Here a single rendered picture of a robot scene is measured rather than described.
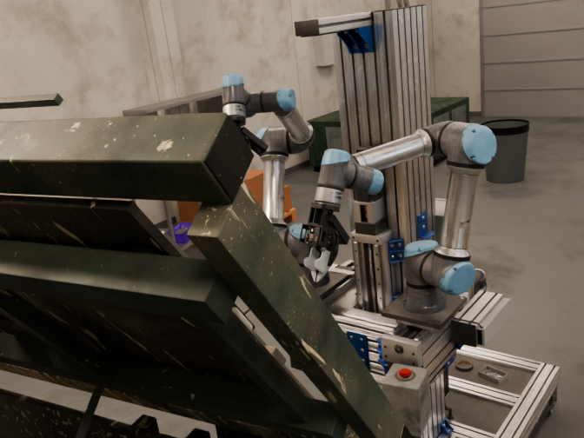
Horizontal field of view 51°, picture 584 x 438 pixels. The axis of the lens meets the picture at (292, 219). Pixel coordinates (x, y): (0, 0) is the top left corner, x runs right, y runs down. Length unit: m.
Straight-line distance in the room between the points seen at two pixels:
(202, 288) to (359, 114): 1.36
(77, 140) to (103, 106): 5.30
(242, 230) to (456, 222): 1.10
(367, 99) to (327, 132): 5.82
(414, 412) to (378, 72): 1.13
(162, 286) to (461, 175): 1.14
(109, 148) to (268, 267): 0.32
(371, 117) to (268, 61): 5.92
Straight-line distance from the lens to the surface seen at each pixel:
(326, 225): 1.67
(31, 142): 1.16
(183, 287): 1.03
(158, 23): 6.59
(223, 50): 7.51
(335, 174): 1.66
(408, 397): 1.99
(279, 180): 2.44
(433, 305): 2.14
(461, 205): 1.95
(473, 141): 1.89
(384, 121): 2.20
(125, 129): 1.02
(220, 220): 0.92
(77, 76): 6.23
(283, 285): 1.09
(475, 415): 3.07
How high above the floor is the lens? 2.05
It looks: 18 degrees down
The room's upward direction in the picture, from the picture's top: 7 degrees counter-clockwise
